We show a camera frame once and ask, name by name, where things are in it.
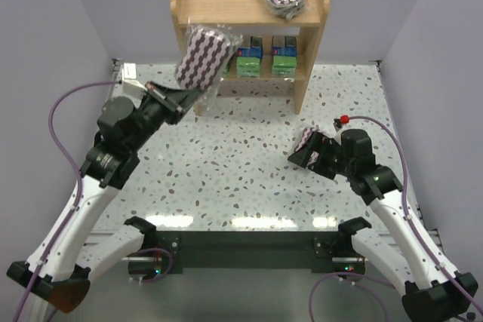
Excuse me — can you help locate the green sponge pack dark label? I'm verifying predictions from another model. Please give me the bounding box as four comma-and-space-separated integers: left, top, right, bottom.
221, 60, 231, 77

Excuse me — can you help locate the green heavy duty sponge pack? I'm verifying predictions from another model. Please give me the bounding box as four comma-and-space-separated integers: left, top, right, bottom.
235, 35, 263, 78

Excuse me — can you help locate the green sponge pack white label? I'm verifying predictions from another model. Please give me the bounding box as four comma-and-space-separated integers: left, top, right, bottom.
272, 35, 297, 78

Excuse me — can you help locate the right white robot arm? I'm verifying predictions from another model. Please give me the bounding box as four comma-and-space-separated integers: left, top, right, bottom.
288, 127, 478, 321

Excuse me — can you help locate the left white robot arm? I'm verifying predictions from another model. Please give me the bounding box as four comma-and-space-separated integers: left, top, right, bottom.
7, 82, 204, 313

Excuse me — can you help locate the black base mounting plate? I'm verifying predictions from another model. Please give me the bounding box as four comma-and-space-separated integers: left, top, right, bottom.
128, 231, 366, 277

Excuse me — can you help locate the red cable connector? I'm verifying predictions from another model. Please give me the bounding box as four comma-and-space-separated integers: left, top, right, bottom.
339, 115, 350, 125

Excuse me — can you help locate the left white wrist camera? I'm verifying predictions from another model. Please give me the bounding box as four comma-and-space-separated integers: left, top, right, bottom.
121, 63, 146, 100

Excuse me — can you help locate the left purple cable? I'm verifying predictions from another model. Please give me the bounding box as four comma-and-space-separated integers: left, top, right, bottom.
11, 80, 124, 322

